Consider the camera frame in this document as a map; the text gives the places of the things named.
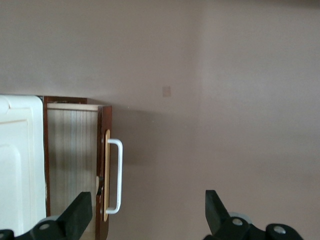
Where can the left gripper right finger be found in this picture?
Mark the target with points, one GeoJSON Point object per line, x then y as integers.
{"type": "Point", "coordinates": [220, 225]}

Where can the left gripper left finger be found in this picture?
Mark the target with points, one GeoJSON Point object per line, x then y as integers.
{"type": "Point", "coordinates": [72, 220]}

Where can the dark wood drawer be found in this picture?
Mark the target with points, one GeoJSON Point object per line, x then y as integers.
{"type": "Point", "coordinates": [72, 150]}

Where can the white cabinet body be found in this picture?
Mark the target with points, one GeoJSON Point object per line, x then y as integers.
{"type": "Point", "coordinates": [20, 162]}

